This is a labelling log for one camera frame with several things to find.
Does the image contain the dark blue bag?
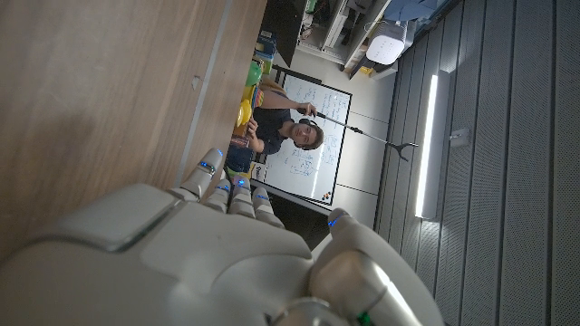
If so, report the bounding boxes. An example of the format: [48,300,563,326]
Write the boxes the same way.
[225,144,255,174]

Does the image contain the long white light strip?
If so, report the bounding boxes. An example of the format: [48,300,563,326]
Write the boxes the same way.
[414,74,440,220]

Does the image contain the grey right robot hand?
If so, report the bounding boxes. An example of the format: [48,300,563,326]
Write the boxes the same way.
[0,148,445,326]

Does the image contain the white air purifier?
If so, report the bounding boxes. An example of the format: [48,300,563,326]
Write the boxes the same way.
[365,20,409,66]

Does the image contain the small white square fixture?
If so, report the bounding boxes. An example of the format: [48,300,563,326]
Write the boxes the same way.
[449,128,471,149]

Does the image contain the long grabber stick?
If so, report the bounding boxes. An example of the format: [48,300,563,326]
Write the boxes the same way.
[296,108,420,163]

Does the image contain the black flat panel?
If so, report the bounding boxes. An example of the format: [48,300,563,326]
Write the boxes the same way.
[260,0,310,69]

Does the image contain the black framed whiteboard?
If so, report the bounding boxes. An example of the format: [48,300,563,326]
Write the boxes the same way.
[251,74,353,207]

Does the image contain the white and yellow box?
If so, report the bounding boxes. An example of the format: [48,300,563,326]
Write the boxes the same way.
[249,162,269,184]

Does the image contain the person in dark shirt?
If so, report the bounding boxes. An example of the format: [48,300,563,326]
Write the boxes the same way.
[246,88,325,156]

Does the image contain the white storage shelf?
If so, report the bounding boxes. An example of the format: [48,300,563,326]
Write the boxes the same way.
[296,0,393,65]

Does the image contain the blue box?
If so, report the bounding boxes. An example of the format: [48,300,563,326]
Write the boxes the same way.
[255,31,278,58]

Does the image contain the yellow round toy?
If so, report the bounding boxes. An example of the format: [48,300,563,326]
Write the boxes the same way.
[236,99,254,129]

